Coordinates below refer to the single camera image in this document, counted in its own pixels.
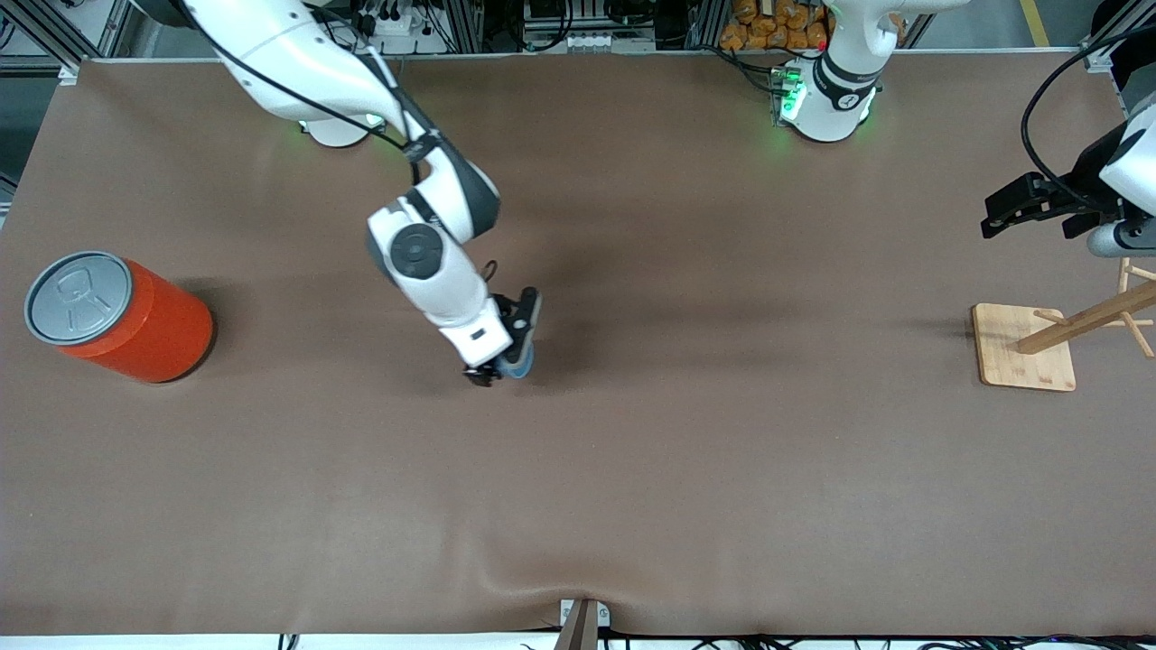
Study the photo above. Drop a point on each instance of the light blue cup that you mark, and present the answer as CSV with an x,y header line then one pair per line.
x,y
519,368

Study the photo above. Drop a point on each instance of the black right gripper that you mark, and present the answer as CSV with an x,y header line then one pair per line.
x,y
482,377

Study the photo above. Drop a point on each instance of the wooden cup rack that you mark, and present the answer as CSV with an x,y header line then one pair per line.
x,y
1025,348

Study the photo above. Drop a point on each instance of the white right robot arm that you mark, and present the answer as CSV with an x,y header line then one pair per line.
x,y
415,244

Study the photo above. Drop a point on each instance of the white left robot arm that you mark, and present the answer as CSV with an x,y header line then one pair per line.
x,y
835,90

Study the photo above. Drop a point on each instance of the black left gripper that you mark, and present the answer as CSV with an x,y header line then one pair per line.
x,y
1086,187

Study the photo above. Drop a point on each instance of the small white power strip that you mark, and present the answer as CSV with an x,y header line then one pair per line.
x,y
593,41

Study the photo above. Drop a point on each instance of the white power strip with plugs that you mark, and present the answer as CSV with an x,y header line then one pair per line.
x,y
406,23

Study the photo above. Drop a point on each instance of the brown table mat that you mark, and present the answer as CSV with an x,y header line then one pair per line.
x,y
578,451

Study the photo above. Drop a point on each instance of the orange snack bags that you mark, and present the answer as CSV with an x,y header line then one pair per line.
x,y
777,25

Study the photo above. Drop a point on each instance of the orange can with silver lid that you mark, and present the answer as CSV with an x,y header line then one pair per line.
x,y
153,329

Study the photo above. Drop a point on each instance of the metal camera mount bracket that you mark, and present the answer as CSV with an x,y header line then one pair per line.
x,y
582,623

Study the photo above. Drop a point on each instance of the aluminium frame strut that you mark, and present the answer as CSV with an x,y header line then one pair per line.
x,y
50,32
1106,50

